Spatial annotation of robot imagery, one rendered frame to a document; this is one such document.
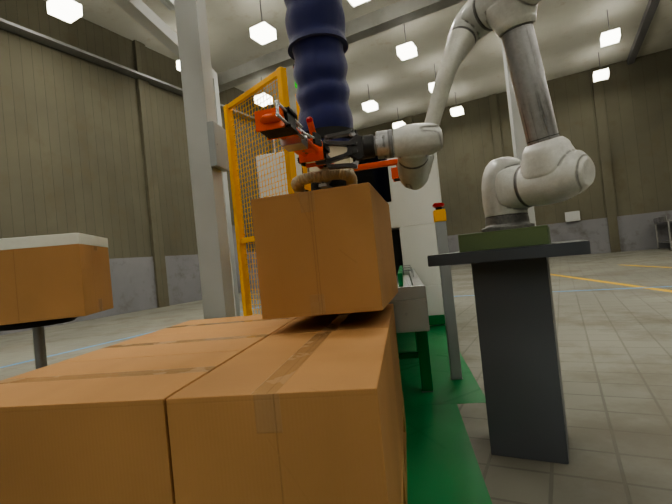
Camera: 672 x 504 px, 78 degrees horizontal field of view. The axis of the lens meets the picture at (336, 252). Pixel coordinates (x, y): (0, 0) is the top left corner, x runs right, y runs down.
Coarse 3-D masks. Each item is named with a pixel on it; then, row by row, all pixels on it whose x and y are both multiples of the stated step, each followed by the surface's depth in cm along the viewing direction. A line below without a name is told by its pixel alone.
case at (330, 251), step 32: (320, 192) 133; (352, 192) 131; (256, 224) 138; (288, 224) 136; (320, 224) 133; (352, 224) 131; (384, 224) 160; (256, 256) 138; (288, 256) 136; (320, 256) 133; (352, 256) 131; (384, 256) 149; (288, 288) 136; (320, 288) 133; (352, 288) 131; (384, 288) 138
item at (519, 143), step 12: (504, 60) 462; (216, 84) 515; (216, 96) 511; (216, 108) 508; (516, 108) 453; (516, 120) 453; (516, 132) 453; (516, 144) 453; (516, 156) 455; (228, 192) 517; (228, 204) 514; (228, 216) 510; (228, 228) 506; (228, 240) 505
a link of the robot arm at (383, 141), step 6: (378, 132) 132; (384, 132) 132; (390, 132) 131; (378, 138) 131; (384, 138) 131; (390, 138) 130; (378, 144) 131; (384, 144) 131; (390, 144) 130; (378, 150) 132; (384, 150) 131; (390, 150) 131; (378, 156) 133; (384, 156) 134; (390, 156) 134
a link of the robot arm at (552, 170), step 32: (480, 0) 139; (512, 0) 131; (512, 32) 135; (512, 64) 138; (544, 96) 136; (544, 128) 137; (544, 160) 136; (576, 160) 131; (544, 192) 139; (576, 192) 135
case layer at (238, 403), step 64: (192, 320) 203; (256, 320) 179; (320, 320) 159; (384, 320) 144; (0, 384) 104; (64, 384) 97; (128, 384) 91; (192, 384) 86; (256, 384) 81; (320, 384) 77; (384, 384) 89; (0, 448) 84; (64, 448) 81; (128, 448) 79; (192, 448) 77; (256, 448) 75; (320, 448) 73; (384, 448) 74
